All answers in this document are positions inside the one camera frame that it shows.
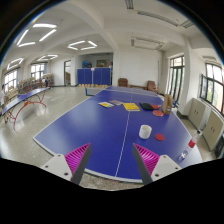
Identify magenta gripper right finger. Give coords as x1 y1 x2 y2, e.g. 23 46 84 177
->
131 143 183 186

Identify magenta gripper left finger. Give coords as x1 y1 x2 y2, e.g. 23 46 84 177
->
40 142 92 186

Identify red round lid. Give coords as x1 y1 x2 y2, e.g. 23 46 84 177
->
155 133 165 141

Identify white cup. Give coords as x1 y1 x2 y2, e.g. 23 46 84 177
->
139 125 152 139

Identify red ping pong paddle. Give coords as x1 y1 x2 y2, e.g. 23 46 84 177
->
153 110 164 117

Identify clear bottle with red label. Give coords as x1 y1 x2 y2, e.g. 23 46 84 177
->
179 130 202 161

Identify blue ping pong table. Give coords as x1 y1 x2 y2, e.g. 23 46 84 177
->
32 85 204 184
1 87 48 125

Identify black pouch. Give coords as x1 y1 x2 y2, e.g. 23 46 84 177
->
140 103 154 111

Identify small red disc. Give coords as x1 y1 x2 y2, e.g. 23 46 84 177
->
151 105 159 109

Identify yellow book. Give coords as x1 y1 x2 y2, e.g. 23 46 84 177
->
123 103 140 111

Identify colourful booklet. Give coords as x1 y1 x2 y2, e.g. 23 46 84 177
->
98 102 114 108

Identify brown paper bag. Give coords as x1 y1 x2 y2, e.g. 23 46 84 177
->
162 94 173 115

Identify grey booklet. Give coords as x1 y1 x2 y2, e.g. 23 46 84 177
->
109 100 123 106

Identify brown armchair right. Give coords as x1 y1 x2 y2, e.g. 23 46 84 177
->
147 81 158 93

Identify brown armchair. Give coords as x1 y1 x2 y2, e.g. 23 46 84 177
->
147 81 158 93
118 78 128 87

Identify white cabinet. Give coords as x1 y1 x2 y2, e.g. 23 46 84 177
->
188 98 224 151

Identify brown armchair left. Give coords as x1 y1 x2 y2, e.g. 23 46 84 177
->
118 78 128 87

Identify blue partition boards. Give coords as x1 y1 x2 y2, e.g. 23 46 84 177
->
77 67 111 85

